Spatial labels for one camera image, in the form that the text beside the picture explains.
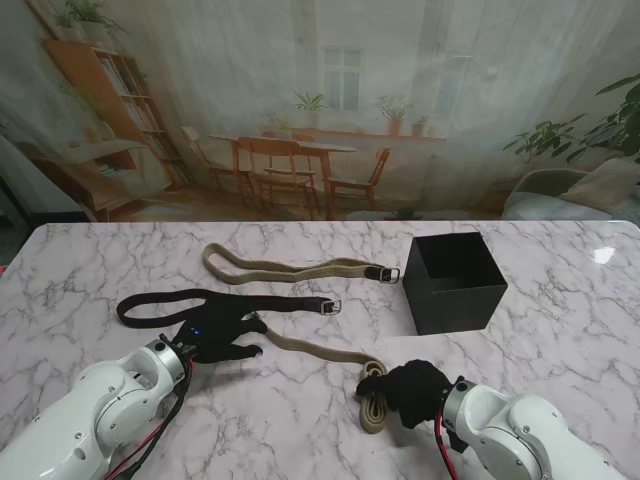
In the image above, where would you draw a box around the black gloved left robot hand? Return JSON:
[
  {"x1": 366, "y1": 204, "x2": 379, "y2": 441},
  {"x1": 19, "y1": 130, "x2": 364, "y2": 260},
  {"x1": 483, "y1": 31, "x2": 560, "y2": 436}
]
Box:
[{"x1": 172, "y1": 294, "x2": 269, "y2": 365}]

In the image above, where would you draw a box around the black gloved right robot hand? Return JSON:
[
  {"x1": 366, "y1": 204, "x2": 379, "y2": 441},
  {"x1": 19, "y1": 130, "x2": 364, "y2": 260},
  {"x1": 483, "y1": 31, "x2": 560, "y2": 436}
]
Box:
[{"x1": 355, "y1": 359, "x2": 456, "y2": 430}]

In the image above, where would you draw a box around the beige braided belt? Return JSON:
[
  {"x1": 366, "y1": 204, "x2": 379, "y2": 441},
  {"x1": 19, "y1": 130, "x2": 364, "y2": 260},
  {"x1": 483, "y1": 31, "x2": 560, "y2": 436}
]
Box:
[
  {"x1": 262, "y1": 324, "x2": 390, "y2": 435},
  {"x1": 201, "y1": 242, "x2": 402, "y2": 285}
]

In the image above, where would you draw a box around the black woven belt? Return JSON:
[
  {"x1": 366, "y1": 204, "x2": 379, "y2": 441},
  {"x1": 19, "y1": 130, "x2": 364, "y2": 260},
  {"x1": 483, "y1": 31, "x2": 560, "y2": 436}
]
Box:
[{"x1": 116, "y1": 288, "x2": 344, "y2": 331}]

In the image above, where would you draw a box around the black square storage box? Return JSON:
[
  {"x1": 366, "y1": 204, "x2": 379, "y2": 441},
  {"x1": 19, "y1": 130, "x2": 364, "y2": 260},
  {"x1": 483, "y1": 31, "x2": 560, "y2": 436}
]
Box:
[{"x1": 402, "y1": 232, "x2": 509, "y2": 335}]

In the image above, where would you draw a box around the printed room scene backdrop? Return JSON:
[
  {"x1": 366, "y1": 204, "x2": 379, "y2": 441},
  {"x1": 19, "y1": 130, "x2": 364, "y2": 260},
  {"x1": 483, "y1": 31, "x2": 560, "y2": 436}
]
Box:
[{"x1": 0, "y1": 0, "x2": 640, "y2": 224}]

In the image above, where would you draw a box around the red and black cable bundle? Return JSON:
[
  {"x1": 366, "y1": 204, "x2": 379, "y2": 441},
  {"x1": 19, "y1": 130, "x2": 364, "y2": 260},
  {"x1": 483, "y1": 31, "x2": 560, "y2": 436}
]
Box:
[
  {"x1": 434, "y1": 409, "x2": 461, "y2": 476},
  {"x1": 107, "y1": 359, "x2": 194, "y2": 480}
]

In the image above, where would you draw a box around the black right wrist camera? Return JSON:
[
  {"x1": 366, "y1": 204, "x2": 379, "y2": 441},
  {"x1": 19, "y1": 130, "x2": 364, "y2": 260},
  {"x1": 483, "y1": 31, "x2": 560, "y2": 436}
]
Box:
[{"x1": 445, "y1": 424, "x2": 470, "y2": 454}]

